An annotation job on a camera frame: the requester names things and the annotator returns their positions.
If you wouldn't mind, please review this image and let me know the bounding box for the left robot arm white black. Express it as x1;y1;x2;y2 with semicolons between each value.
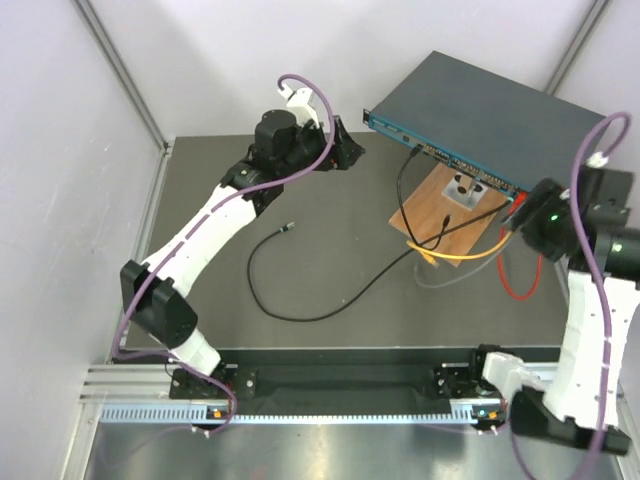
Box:
120;110;365;397

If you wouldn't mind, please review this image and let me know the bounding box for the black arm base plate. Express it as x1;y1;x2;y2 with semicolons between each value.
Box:
167;344;506;401

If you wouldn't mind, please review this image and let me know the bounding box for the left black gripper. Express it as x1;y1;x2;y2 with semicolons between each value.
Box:
277;115;364;178

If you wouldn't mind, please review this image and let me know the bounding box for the short black cable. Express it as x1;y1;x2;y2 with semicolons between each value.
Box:
395;144;454;251

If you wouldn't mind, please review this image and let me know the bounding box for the wooden base board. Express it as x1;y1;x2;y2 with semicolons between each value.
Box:
389;164;510;255

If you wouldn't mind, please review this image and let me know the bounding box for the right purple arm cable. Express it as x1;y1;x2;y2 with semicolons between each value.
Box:
509;112;634;480

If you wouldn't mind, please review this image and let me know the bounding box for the grey ethernet cable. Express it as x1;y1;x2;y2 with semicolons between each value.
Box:
413;234;511;290

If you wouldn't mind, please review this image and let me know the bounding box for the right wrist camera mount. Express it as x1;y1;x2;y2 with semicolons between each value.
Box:
585;152;609;169

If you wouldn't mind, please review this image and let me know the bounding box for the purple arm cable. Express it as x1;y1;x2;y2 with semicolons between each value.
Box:
110;74;336;439
509;112;634;480

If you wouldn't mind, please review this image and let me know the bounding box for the slotted grey cable duct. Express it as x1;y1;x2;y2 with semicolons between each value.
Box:
99;399;502;425

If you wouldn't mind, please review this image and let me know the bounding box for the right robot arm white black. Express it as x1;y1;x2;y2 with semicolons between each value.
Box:
466;166;639;455

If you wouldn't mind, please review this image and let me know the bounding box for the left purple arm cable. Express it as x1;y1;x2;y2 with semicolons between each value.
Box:
110;74;336;439

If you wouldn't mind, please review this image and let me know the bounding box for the aluminium frame rail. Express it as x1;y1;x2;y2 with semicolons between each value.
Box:
80;364;171;403

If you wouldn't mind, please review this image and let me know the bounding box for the long black ethernet cable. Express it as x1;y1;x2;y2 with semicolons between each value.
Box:
247;199;511;322

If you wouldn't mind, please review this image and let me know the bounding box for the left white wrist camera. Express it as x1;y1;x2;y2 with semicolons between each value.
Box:
279;84;321;127

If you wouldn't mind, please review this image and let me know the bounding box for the metal mounting bracket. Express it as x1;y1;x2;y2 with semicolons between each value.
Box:
442;173;489;211

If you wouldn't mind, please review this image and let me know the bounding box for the yellow ethernet cable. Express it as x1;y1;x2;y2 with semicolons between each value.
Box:
407;227;516;266

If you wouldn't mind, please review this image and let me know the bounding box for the dark grey network switch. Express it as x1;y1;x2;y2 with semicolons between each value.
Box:
363;51;604;194

